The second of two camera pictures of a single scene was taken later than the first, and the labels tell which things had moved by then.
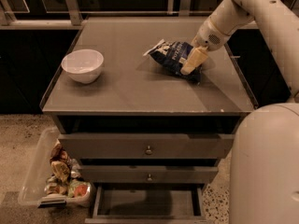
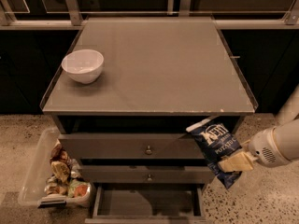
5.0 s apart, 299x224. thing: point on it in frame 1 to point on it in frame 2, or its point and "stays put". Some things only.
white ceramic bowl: [83, 65] stays put
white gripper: [207, 37] to [263, 147]
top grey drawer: [149, 146] stays put
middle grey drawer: [147, 174] stays put
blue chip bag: [171, 55] to [218, 137]
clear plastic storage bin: [33, 190] stays put
